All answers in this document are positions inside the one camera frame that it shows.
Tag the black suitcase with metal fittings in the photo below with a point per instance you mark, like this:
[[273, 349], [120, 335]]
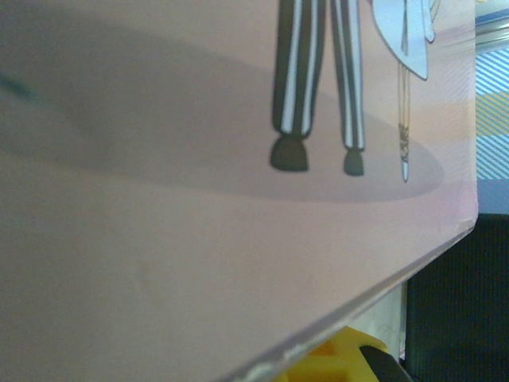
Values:
[[457, 298]]

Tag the pink box with cartoon couple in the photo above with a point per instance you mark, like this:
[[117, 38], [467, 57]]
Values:
[[159, 238]]

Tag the aluminium frame post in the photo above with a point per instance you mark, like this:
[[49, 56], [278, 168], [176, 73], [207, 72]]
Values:
[[493, 33]]

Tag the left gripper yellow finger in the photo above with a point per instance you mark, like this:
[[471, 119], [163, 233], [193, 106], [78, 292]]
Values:
[[342, 358]]

